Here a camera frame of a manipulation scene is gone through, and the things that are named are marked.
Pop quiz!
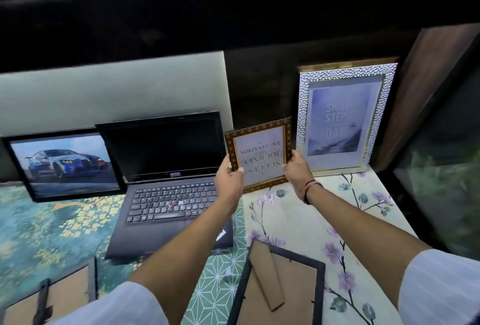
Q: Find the small gold patterned picture frame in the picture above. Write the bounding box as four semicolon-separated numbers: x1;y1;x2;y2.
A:
224;117;293;194

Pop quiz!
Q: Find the teal yellow floral table cover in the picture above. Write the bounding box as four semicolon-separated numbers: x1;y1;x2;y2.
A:
0;182;145;310

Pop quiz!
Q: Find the black frame with brown backing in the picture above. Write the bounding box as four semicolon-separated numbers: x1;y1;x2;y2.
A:
227;239;326;325

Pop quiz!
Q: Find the black laptop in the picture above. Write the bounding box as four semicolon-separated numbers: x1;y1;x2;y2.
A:
95;111;235;260

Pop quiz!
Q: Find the green geometric patterned table cover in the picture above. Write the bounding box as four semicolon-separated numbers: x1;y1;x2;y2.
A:
180;201;250;325

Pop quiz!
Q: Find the person's right hand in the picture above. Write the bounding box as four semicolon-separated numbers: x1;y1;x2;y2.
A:
281;149;315;202

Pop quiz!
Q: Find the red thread wristband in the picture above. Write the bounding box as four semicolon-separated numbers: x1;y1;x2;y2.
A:
302;180;324;205

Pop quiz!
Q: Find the pale green padded panel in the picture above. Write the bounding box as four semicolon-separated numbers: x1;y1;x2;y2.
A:
0;50;234;138

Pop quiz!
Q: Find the dark glass panel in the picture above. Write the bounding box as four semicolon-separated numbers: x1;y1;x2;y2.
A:
390;73;480;262

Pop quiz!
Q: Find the person's left forearm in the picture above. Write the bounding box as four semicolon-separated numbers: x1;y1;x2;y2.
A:
127;197;241;325

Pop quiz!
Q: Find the black framed car picture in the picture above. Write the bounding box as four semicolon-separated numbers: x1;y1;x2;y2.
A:
2;128;127;203

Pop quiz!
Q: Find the person's left hand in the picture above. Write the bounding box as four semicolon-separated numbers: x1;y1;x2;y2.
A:
214;154;245;209

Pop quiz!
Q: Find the floral cream table cover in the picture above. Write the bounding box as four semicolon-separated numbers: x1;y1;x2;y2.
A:
242;170;419;325

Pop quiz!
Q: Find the person's right forearm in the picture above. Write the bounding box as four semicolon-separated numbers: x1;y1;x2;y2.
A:
305;183;432;310

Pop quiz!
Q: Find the brown wooden panel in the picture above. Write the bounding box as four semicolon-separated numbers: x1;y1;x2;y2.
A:
371;23;480;173

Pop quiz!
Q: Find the large silver textured picture frame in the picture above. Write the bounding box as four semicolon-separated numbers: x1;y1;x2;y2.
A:
295;57;399;177

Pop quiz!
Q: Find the grey frame with brown backing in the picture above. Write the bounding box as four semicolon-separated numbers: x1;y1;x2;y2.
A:
0;257;99;325

